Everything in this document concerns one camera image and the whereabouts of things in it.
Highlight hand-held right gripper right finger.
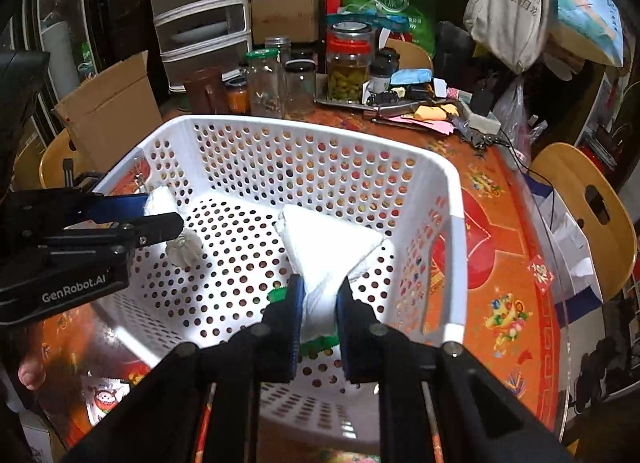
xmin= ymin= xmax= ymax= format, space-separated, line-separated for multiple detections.
xmin=336 ymin=279 xmax=576 ymax=463

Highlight brown cardboard box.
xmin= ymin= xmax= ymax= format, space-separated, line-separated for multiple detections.
xmin=250 ymin=0 xmax=321 ymax=44

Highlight blue face mask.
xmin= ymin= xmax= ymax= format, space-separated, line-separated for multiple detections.
xmin=390 ymin=68 xmax=433 ymax=87

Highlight black-capped bottle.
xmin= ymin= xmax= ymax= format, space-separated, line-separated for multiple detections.
xmin=369 ymin=49 xmax=401 ymax=94

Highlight yellow cloth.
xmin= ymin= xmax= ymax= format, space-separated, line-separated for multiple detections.
xmin=412 ymin=102 xmax=458 ymax=122

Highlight flattened cardboard box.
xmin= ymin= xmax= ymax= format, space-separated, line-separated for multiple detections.
xmin=52 ymin=50 xmax=163 ymax=174

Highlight pink paper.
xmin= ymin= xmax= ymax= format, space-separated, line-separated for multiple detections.
xmin=385 ymin=116 xmax=456 ymax=136

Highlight black cable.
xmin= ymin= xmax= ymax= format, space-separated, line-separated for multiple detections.
xmin=450 ymin=116 xmax=557 ymax=190

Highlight clear plastic bag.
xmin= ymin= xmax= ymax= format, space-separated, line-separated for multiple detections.
xmin=492 ymin=76 xmax=535 ymax=164

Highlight silver-lidded glass jar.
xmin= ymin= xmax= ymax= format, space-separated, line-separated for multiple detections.
xmin=264 ymin=36 xmax=292 ymax=64

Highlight white paper bag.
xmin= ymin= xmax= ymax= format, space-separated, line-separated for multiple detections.
xmin=530 ymin=178 xmax=603 ymax=304

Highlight blue printed bag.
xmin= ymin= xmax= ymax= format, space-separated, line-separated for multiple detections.
xmin=542 ymin=0 xmax=626 ymax=68

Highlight dark brown jar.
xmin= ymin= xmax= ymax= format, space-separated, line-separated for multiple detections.
xmin=183 ymin=67 xmax=228 ymax=116

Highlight person's left hand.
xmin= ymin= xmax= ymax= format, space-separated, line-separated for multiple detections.
xmin=17 ymin=348 xmax=47 ymax=390

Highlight green-lidded empty glass jar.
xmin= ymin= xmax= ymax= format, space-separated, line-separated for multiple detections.
xmin=245 ymin=49 xmax=285 ymax=119

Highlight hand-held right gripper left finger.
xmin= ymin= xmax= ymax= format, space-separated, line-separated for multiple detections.
xmin=65 ymin=274 xmax=307 ymax=463

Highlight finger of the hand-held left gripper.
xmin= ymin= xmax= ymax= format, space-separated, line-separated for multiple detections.
xmin=35 ymin=212 xmax=184 ymax=255
xmin=10 ymin=158 xmax=152 ymax=235

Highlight wooden chair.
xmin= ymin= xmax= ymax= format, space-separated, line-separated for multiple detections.
xmin=39 ymin=130 xmax=96 ymax=189
xmin=529 ymin=142 xmax=637 ymax=299
xmin=382 ymin=38 xmax=433 ymax=72

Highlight black bag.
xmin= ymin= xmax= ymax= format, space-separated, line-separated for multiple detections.
xmin=435 ymin=20 xmax=477 ymax=89

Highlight beige canvas tote bag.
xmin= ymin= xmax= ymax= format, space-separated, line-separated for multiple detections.
xmin=463 ymin=0 xmax=551 ymax=75

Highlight small white box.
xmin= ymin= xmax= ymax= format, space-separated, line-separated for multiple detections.
xmin=457 ymin=103 xmax=501 ymax=132

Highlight small white cloth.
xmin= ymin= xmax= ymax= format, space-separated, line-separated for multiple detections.
xmin=142 ymin=186 xmax=203 ymax=269

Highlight clear plastic drawer unit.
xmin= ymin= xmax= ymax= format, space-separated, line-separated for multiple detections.
xmin=146 ymin=0 xmax=251 ymax=90

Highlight green shopping bag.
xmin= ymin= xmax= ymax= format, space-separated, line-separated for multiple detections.
xmin=340 ymin=0 xmax=437 ymax=56

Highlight white perforated plastic basket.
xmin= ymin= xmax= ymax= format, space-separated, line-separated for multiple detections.
xmin=92 ymin=114 xmax=468 ymax=456

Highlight black-lidded empty glass jar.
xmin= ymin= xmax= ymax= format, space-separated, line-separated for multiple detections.
xmin=284 ymin=60 xmax=317 ymax=120

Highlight orange sauce jar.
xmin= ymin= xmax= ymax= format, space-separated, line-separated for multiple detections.
xmin=225 ymin=78 xmax=251 ymax=116

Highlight red-lidded pickle jar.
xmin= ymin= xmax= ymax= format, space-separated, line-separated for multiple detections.
xmin=325 ymin=38 xmax=373 ymax=104

